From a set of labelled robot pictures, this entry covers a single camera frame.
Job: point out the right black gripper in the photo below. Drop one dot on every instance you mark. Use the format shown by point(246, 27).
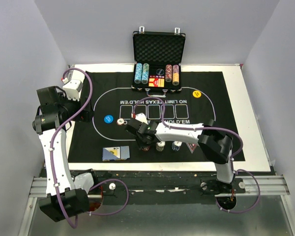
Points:
point(142, 144)

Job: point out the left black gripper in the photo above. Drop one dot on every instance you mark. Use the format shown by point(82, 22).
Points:
point(86, 115)

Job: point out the grey white chip stack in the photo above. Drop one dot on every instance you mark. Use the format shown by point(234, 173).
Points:
point(160, 146)

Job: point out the blue round blind button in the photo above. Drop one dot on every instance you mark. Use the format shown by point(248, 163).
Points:
point(108, 119)

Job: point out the triangular dealer button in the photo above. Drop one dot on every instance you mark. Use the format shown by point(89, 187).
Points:
point(191, 147)

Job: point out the yellow round blind button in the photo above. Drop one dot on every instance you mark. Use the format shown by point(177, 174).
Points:
point(196, 94)

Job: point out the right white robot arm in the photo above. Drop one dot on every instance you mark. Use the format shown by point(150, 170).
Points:
point(216, 145)

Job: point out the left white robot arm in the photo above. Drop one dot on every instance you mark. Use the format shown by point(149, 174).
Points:
point(66, 193)

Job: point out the blue white chip stack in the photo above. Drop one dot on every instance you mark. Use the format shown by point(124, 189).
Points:
point(176, 145)

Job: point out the red card deck in case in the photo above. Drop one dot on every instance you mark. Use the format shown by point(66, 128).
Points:
point(156, 81)

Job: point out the teal grey chip row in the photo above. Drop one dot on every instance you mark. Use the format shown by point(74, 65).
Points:
point(145, 73)

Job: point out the orange chip row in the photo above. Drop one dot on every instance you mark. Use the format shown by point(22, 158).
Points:
point(175, 75)

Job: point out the light blue chip row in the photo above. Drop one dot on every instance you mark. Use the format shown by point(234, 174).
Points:
point(138, 73)

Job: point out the red purple chip row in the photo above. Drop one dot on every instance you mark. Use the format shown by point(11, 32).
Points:
point(168, 73)

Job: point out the black poker table mat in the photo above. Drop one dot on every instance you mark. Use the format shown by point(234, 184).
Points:
point(111, 94)

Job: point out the black aluminium chip case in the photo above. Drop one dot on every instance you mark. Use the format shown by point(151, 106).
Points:
point(158, 49)

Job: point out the white table board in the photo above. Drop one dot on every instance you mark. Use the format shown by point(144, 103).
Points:
point(256, 157)

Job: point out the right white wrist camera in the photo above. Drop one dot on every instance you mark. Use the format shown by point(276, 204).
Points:
point(140, 117)

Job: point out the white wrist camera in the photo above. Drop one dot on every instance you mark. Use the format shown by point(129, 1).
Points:
point(71, 87)
point(140, 117)

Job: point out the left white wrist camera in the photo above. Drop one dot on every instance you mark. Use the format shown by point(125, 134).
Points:
point(71, 87)

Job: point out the aluminium mounting rail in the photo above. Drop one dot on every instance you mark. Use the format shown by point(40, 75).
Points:
point(244, 185)

